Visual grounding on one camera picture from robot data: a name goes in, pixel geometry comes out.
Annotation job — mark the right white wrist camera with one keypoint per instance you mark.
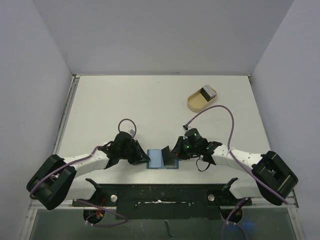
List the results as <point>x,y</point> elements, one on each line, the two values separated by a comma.
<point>186,127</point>

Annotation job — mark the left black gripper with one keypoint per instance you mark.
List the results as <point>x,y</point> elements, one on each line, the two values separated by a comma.
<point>139,156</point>

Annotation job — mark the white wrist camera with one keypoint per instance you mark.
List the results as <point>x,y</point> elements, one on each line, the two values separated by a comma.
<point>186,127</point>
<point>132,132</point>

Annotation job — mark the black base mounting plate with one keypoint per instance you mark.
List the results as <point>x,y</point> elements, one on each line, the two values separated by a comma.
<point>166,201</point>

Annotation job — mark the tan oval wooden tray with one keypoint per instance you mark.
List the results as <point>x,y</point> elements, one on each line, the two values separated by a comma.
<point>196,102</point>

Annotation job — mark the front aluminium rail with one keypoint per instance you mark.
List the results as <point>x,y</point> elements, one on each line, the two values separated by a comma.
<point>37,205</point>

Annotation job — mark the stack of cards in tray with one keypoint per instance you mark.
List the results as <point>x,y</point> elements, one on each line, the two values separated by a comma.
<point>208,92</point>

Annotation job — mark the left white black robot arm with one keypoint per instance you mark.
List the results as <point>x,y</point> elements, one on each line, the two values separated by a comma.
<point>55,181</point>

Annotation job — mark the right aluminium rail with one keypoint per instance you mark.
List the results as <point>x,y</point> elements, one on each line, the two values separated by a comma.
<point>292,199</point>

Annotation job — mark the left aluminium rail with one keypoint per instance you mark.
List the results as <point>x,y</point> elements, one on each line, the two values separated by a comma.
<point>66,112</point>

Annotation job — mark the blue card holder wallet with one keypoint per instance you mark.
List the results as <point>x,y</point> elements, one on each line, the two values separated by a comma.
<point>156,161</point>

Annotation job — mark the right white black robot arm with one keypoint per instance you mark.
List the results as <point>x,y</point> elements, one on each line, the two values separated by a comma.
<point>273,180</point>

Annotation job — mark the aluminium rail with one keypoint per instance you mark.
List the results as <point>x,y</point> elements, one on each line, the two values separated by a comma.
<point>292,199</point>
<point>37,205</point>
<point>66,112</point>

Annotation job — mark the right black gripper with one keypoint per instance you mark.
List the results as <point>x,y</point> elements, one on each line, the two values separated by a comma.
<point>178,146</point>

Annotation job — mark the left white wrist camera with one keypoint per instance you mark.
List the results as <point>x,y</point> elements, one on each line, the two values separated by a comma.
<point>132,132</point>

